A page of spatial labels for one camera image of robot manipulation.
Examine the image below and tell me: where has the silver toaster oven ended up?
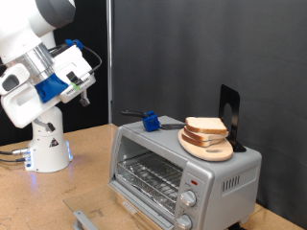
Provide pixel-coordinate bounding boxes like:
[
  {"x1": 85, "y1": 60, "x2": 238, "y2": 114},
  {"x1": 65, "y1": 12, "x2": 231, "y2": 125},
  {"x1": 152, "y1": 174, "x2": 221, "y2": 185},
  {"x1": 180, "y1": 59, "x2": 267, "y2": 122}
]
[{"x1": 107, "y1": 115, "x2": 263, "y2": 230}]

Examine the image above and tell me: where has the glass oven door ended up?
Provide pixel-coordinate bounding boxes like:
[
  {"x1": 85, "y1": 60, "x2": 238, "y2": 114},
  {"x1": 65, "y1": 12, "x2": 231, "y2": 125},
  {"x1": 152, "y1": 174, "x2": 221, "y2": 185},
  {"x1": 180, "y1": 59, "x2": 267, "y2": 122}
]
[{"x1": 62, "y1": 183, "x2": 164, "y2": 230}]

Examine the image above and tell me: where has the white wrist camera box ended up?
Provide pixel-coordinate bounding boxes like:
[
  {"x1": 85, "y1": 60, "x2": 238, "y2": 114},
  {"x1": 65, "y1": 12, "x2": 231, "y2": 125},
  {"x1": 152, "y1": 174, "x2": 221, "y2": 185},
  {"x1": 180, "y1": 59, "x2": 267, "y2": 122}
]
[{"x1": 52, "y1": 44, "x2": 97, "y2": 104}]

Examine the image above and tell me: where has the black metal bookend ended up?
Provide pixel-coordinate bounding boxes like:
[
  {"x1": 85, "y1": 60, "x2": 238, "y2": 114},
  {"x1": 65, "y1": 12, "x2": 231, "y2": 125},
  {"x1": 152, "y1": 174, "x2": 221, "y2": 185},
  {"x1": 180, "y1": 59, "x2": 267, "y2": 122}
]
[{"x1": 218, "y1": 83, "x2": 248, "y2": 153}]

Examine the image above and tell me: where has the metal spatula with blue block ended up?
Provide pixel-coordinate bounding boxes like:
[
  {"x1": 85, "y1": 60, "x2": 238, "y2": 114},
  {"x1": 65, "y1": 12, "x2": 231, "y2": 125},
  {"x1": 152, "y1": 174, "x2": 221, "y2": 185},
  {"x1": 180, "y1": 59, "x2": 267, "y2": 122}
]
[{"x1": 120, "y1": 109, "x2": 187, "y2": 133}]

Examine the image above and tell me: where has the dark grey backdrop curtain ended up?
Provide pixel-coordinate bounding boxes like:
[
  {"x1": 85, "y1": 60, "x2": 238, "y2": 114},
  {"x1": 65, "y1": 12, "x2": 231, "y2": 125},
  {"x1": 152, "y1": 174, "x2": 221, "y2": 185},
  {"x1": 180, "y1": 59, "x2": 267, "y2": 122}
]
[{"x1": 113, "y1": 0, "x2": 307, "y2": 230}]

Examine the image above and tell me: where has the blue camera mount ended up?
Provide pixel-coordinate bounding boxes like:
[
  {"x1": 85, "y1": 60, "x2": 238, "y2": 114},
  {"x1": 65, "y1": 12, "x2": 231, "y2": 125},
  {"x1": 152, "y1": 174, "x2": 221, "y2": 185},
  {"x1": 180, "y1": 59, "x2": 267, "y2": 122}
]
[{"x1": 34, "y1": 72, "x2": 70, "y2": 104}]

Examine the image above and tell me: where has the oval wooden cutting board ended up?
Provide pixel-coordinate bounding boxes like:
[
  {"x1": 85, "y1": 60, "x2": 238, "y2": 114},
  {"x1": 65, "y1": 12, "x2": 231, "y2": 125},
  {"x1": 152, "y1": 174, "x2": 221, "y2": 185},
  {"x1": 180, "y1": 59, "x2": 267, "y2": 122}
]
[{"x1": 177, "y1": 127, "x2": 234, "y2": 163}]

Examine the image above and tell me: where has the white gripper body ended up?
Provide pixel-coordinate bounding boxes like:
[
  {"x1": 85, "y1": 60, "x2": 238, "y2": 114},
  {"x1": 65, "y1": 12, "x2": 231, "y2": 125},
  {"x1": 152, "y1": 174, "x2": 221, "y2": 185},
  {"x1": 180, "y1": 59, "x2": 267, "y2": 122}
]
[{"x1": 0, "y1": 62, "x2": 62, "y2": 129}]

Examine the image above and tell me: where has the black cable with silver plug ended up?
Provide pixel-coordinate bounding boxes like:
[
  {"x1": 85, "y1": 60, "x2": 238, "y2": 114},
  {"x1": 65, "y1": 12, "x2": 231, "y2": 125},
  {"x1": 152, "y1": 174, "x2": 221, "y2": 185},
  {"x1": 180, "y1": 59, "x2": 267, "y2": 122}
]
[{"x1": 0, "y1": 147, "x2": 32, "y2": 157}]

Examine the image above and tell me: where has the black backdrop curtain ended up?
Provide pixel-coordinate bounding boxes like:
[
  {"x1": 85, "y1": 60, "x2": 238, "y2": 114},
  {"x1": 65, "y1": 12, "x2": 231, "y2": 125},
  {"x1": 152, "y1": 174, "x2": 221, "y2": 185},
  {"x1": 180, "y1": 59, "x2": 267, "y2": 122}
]
[{"x1": 0, "y1": 0, "x2": 109, "y2": 147}]

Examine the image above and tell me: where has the black base cable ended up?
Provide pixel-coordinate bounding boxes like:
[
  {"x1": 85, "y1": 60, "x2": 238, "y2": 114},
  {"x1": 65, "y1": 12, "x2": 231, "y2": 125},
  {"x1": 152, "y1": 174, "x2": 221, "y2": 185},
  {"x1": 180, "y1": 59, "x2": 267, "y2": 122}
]
[{"x1": 0, "y1": 156, "x2": 27, "y2": 164}]

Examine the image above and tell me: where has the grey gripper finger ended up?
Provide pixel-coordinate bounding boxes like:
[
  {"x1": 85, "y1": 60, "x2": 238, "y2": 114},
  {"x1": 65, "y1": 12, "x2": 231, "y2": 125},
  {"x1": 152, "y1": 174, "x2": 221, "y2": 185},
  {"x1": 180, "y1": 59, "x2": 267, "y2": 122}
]
[
  {"x1": 33, "y1": 117, "x2": 56, "y2": 133},
  {"x1": 80, "y1": 90, "x2": 91, "y2": 108}
]

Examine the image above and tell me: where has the metal wire oven rack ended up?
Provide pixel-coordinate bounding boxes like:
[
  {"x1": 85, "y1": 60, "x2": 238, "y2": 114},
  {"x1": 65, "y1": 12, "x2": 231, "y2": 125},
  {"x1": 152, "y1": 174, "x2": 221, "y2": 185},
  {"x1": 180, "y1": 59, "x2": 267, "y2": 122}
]
[{"x1": 115, "y1": 151, "x2": 184, "y2": 215}]

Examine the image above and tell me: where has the silver oven knob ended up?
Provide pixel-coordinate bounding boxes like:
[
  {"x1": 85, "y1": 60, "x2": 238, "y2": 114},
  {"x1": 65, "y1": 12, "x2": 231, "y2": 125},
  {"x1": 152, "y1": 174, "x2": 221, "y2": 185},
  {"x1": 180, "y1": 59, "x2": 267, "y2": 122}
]
[
  {"x1": 179, "y1": 190, "x2": 198, "y2": 208},
  {"x1": 175, "y1": 214, "x2": 194, "y2": 230}
]

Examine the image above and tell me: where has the vertical metal pole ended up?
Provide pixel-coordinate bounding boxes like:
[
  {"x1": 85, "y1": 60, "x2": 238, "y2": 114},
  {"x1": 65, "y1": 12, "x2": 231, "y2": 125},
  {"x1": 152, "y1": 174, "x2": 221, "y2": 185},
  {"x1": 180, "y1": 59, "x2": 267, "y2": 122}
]
[{"x1": 106, "y1": 0, "x2": 114, "y2": 125}]

